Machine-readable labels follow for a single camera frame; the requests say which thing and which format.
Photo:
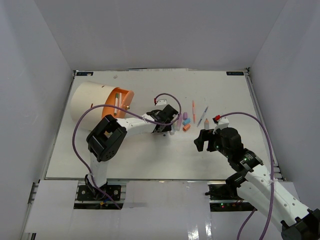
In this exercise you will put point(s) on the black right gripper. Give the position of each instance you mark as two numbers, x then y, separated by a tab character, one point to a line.
206	135

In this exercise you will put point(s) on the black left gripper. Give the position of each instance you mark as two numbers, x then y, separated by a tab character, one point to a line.
168	128

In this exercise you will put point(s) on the orange top drawer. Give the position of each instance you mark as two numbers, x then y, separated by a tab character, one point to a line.
127	97

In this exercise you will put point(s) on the green capped white marker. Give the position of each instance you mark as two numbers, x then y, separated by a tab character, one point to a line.
117	99

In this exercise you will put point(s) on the cream cylindrical drawer organizer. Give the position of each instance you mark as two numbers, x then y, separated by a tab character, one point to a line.
86	96

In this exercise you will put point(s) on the white grey marker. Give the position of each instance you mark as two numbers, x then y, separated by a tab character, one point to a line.
116	110

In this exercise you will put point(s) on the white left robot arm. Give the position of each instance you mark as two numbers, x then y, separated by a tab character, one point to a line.
106	138

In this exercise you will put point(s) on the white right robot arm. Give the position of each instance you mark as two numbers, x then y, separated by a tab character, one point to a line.
252	182

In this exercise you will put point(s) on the pink purple highlighter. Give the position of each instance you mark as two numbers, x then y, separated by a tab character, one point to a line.
178	123

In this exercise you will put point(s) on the purple highlighter cap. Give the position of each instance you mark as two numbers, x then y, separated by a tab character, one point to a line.
184	115

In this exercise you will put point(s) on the light blue highlighter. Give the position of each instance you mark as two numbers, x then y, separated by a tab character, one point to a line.
172	130

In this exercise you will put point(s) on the orange tipped clear highlighter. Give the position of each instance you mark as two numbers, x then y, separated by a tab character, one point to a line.
206	124

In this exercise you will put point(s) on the orange highlighter cap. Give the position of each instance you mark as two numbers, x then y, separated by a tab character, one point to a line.
186	127

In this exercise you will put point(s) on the blue highlighter cap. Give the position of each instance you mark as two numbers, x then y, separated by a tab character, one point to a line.
186	121

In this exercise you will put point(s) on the orange slim pen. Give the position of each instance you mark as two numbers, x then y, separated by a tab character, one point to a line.
193	112

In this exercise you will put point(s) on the blue slim pen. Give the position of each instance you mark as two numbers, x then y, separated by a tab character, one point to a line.
202	116

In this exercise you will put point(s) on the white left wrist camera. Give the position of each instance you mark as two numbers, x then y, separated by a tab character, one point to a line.
160	102

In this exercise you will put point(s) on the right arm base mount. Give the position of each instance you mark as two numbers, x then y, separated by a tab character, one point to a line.
221	199

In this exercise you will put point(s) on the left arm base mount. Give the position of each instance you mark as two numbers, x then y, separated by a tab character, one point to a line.
89	198

